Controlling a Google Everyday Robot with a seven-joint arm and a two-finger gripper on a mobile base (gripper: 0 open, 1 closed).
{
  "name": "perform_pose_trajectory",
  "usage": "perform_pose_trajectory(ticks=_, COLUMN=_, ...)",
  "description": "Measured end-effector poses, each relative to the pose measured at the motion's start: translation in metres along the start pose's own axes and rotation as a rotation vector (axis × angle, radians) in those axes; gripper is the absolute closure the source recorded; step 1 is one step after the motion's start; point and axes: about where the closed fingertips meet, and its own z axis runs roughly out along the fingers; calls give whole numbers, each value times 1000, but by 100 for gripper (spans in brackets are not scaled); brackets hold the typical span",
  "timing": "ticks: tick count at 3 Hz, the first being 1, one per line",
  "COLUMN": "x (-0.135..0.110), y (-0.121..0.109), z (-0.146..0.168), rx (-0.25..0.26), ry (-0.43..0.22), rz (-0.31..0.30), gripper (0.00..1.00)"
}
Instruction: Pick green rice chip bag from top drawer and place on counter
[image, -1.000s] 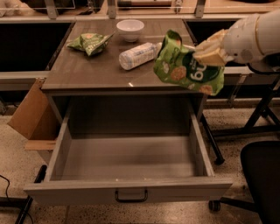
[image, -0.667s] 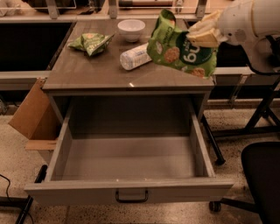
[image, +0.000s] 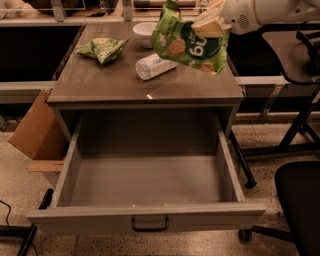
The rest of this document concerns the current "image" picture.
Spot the white ceramic bowl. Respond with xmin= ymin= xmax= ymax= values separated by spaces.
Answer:
xmin=133 ymin=22 xmax=157 ymax=48

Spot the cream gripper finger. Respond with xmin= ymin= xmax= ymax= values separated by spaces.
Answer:
xmin=199 ymin=0 xmax=226 ymax=20
xmin=191 ymin=16 xmax=232 ymax=38

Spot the clear plastic water bottle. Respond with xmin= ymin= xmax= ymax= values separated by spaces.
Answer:
xmin=136 ymin=54 xmax=177 ymax=80

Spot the grey wooden cabinet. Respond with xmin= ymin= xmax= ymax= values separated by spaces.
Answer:
xmin=48 ymin=22 xmax=243 ymax=137

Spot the green rice chip bag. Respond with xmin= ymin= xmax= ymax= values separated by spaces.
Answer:
xmin=151 ymin=0 xmax=230 ymax=74

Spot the crumpled green snack bag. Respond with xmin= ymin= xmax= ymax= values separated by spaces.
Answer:
xmin=76 ymin=38 xmax=129 ymax=64

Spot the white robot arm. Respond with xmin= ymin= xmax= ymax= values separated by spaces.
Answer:
xmin=191 ymin=0 xmax=320 ymax=38

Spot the black table leg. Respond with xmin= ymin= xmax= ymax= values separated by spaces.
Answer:
xmin=229 ymin=131 xmax=257 ymax=189

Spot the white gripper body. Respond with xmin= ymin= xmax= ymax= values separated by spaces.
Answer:
xmin=223 ymin=0 xmax=258 ymax=35

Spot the black floor cable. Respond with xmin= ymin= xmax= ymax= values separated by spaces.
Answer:
xmin=0 ymin=199 xmax=13 ymax=232

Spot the black drawer handle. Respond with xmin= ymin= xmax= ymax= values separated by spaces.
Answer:
xmin=131 ymin=216 xmax=170 ymax=233

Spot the brown cardboard box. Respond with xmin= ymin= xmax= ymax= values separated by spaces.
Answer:
xmin=9 ymin=90 xmax=68 ymax=172

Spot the black office chair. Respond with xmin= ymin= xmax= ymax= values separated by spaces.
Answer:
xmin=238 ymin=161 xmax=320 ymax=256

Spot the grey open drawer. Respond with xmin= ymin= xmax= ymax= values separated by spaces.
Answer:
xmin=27 ymin=109 xmax=265 ymax=235

